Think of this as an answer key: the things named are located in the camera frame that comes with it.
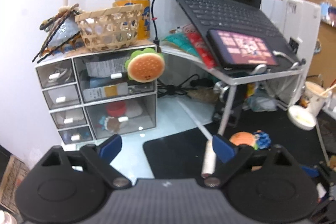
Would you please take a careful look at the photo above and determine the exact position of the wooden stirring stick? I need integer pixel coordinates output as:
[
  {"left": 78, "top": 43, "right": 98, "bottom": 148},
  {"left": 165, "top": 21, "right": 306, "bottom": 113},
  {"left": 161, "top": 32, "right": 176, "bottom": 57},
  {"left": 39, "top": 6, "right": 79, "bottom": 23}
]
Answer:
[{"left": 322, "top": 82, "right": 336, "bottom": 97}]

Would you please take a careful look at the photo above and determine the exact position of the black charging cable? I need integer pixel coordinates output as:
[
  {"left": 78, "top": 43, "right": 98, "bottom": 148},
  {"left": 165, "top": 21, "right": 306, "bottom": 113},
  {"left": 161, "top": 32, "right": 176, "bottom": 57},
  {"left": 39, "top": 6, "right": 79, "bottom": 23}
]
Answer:
[{"left": 151, "top": 0, "right": 175, "bottom": 46}]

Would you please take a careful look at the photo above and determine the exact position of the white box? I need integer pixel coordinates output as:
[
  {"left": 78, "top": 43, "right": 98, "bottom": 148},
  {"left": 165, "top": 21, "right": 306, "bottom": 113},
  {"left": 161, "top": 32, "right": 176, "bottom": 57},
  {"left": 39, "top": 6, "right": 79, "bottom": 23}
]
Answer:
[{"left": 260, "top": 0, "right": 322, "bottom": 106}]

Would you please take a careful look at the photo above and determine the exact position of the woven bamboo basket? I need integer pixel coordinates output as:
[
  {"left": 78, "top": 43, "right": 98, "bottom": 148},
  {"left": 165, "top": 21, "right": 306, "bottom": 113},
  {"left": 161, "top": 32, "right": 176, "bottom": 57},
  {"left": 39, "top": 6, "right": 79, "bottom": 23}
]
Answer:
[{"left": 75, "top": 4, "right": 144, "bottom": 52}]

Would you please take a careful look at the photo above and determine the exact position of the pinned photo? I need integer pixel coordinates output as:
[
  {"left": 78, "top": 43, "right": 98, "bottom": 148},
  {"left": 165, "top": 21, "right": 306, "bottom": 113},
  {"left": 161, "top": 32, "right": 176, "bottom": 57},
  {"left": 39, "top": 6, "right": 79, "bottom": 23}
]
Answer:
[{"left": 327, "top": 6, "right": 336, "bottom": 26}]

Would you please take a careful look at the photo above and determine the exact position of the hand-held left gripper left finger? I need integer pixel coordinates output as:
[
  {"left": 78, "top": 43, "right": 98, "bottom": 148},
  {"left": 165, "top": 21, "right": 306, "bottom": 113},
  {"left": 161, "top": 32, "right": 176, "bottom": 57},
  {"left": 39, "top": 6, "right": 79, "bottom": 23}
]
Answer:
[{"left": 33, "top": 134, "right": 132, "bottom": 189}]

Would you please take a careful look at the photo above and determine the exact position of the blue knitted charm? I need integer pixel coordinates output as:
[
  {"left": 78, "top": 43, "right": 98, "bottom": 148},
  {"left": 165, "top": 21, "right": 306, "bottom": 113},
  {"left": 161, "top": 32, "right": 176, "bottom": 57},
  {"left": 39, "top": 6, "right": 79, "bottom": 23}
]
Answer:
[{"left": 253, "top": 130, "right": 271, "bottom": 149}]

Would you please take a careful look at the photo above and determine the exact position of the small drawer with paper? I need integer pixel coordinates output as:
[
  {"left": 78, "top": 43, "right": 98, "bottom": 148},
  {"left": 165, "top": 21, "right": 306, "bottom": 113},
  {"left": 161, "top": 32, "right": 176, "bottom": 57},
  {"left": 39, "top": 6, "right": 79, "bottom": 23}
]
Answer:
[{"left": 50, "top": 108, "right": 88, "bottom": 128}]

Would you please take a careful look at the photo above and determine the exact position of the clear bag under stand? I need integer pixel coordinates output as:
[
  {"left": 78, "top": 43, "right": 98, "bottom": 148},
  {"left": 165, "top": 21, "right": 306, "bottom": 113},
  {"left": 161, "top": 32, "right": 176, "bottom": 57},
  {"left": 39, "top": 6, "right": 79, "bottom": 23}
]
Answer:
[{"left": 247, "top": 94, "right": 279, "bottom": 111}]

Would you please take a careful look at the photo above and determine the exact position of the small empty clear drawer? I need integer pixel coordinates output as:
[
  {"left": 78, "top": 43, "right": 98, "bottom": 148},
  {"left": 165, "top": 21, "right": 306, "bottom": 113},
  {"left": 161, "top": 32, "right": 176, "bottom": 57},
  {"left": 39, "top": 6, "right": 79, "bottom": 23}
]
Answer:
[{"left": 42, "top": 84, "right": 82, "bottom": 110}]

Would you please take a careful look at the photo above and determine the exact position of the blue and brown plush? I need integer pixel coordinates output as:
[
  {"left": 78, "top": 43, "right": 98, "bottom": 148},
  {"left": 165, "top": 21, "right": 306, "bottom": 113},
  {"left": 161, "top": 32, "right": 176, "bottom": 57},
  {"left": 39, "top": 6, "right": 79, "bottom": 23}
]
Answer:
[{"left": 98, "top": 115, "right": 129, "bottom": 132}]

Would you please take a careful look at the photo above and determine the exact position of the large drawer with papers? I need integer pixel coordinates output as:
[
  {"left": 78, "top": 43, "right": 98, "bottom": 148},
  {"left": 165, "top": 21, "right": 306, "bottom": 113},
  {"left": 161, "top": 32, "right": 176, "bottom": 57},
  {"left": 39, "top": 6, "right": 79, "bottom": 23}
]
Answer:
[{"left": 74, "top": 52, "right": 156, "bottom": 103}]

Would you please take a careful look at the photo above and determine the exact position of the small drawer with blue bits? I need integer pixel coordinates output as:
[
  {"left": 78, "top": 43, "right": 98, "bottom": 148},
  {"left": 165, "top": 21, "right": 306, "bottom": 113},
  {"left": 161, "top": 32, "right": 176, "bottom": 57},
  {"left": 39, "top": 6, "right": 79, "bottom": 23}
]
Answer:
[{"left": 58, "top": 126, "right": 93, "bottom": 144}]

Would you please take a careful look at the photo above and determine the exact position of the smiling hamburger plush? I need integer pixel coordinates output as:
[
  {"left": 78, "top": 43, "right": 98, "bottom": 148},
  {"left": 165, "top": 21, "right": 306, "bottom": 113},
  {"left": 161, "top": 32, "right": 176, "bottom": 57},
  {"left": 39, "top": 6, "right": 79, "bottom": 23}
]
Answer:
[{"left": 125, "top": 48, "right": 165, "bottom": 83}]

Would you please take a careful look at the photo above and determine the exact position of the yellow pen cup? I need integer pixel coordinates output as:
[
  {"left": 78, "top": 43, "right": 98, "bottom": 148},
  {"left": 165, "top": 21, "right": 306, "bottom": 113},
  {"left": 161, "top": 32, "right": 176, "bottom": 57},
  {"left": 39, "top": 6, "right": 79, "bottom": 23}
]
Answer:
[{"left": 113, "top": 0, "right": 151, "bottom": 41}]

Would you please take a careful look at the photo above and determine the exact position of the cork board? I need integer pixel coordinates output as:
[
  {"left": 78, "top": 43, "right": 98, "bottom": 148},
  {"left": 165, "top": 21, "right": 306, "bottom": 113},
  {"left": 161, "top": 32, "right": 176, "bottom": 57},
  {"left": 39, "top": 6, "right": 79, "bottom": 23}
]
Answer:
[{"left": 307, "top": 21, "right": 336, "bottom": 80}]

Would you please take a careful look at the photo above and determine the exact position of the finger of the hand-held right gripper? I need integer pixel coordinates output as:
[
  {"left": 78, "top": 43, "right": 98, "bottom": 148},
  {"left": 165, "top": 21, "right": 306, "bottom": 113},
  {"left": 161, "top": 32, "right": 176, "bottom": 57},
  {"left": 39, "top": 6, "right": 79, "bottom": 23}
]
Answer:
[{"left": 301, "top": 162, "right": 328, "bottom": 178}]

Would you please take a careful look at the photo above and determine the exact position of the white laptop stand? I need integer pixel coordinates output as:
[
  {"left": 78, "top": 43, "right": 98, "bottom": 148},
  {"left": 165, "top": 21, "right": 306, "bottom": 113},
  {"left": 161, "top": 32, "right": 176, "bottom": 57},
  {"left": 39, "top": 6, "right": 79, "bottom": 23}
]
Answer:
[{"left": 159, "top": 44, "right": 306, "bottom": 138}]

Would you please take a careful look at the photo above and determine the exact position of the white desktop drawer cabinet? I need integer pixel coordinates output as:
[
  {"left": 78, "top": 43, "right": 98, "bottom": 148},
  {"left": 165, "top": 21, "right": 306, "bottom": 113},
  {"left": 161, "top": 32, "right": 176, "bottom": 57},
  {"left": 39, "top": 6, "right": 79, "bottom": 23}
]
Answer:
[{"left": 35, "top": 44, "right": 158, "bottom": 145}]

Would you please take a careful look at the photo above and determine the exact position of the white roller rod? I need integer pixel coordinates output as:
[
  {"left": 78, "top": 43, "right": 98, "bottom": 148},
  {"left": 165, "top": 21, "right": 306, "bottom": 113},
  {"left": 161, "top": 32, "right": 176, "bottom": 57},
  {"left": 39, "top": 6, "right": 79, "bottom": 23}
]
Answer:
[{"left": 181, "top": 102, "right": 218, "bottom": 178}]

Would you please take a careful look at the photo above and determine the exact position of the large drawer with plush toys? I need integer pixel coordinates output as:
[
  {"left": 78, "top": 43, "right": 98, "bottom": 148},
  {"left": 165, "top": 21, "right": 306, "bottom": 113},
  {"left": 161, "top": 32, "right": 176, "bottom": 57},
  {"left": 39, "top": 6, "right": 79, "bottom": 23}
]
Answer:
[{"left": 84, "top": 95, "right": 156, "bottom": 139}]

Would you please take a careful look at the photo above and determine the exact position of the brown speckled packet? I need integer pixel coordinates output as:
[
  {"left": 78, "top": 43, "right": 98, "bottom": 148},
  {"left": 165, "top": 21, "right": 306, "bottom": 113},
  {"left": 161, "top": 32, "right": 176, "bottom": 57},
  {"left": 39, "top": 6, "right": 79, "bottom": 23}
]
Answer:
[{"left": 188, "top": 89, "right": 219, "bottom": 104}]

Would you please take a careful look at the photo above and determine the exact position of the hamburger toy with lettuce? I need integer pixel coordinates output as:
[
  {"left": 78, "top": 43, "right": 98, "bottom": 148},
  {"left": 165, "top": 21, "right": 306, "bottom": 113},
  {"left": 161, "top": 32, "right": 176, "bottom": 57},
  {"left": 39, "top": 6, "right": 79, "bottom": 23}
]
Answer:
[{"left": 229, "top": 132, "right": 256, "bottom": 147}]

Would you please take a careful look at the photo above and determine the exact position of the black cable bundle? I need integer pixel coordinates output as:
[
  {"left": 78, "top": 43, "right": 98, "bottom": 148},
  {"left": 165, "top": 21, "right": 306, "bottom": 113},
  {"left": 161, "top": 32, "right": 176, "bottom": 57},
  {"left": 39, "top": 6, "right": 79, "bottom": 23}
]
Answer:
[{"left": 157, "top": 74, "right": 210, "bottom": 96}]

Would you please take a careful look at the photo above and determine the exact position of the red snack packet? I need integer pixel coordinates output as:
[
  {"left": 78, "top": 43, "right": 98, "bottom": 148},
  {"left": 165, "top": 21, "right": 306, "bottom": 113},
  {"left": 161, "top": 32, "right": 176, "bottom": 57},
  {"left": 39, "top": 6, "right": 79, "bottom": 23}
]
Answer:
[{"left": 184, "top": 25, "right": 217, "bottom": 68}]

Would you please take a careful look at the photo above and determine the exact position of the green snack packet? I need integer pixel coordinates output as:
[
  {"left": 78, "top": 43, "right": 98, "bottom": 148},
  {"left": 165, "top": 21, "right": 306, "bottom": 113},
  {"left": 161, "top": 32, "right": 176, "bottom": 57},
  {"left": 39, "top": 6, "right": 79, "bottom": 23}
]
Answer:
[{"left": 162, "top": 32, "right": 200, "bottom": 56}]

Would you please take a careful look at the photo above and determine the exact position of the black tablet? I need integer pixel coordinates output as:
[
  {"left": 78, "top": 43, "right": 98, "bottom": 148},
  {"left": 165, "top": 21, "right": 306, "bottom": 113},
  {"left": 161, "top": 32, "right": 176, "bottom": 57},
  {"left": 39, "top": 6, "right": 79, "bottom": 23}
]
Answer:
[{"left": 207, "top": 29, "right": 279, "bottom": 68}]

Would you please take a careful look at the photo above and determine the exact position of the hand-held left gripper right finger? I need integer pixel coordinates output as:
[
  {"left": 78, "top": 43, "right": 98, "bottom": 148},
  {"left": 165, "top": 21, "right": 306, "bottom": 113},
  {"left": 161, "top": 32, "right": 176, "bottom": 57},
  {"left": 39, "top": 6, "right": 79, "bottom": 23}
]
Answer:
[{"left": 203, "top": 134, "right": 302, "bottom": 188}]

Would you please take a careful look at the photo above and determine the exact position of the small drawer with cable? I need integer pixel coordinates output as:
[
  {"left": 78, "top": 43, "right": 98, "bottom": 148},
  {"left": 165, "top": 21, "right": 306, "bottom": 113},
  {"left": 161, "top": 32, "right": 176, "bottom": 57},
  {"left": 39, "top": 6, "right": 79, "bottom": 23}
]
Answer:
[{"left": 36, "top": 59, "right": 76, "bottom": 88}]

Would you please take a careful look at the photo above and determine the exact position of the black desk mat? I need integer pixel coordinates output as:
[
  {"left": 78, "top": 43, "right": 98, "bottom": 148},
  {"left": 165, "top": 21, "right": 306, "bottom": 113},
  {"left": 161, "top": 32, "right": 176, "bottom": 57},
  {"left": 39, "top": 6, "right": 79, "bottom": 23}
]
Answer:
[{"left": 142, "top": 109, "right": 328, "bottom": 179}]

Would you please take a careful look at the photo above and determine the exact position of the white cable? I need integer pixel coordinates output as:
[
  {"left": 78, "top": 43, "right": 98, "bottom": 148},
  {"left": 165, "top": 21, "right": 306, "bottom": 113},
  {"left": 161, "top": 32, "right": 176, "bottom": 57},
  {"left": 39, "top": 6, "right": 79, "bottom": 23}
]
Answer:
[{"left": 316, "top": 119, "right": 330, "bottom": 161}]

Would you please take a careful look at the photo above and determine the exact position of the white paper cup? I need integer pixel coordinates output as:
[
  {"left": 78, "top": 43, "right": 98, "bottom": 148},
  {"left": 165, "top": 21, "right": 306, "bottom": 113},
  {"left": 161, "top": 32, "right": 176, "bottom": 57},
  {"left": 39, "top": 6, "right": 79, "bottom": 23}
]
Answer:
[{"left": 304, "top": 81, "right": 331, "bottom": 115}]

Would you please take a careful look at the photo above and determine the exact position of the white shallow dish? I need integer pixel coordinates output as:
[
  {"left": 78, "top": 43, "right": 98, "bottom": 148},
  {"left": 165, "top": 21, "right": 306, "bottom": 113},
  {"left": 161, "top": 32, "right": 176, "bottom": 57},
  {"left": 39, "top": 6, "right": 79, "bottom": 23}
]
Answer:
[{"left": 287, "top": 105, "right": 317, "bottom": 131}]

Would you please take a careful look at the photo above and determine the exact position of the patterned box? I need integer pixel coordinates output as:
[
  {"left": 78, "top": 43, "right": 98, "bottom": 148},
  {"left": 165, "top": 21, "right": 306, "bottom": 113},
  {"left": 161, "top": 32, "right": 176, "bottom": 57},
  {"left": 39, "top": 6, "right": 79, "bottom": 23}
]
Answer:
[{"left": 0, "top": 156, "right": 29, "bottom": 214}]

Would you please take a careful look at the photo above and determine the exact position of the blue roof craft ornament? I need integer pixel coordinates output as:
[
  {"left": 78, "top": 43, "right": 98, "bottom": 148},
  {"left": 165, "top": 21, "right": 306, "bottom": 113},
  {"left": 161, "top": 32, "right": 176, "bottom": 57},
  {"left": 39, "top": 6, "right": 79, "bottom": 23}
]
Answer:
[{"left": 32, "top": 4, "right": 86, "bottom": 64}]

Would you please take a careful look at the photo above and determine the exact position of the silver and black speaker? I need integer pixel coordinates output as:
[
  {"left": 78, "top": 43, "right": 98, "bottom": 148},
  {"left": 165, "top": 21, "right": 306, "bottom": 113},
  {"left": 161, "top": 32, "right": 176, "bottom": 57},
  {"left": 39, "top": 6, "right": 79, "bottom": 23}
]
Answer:
[{"left": 214, "top": 81, "right": 229, "bottom": 102}]

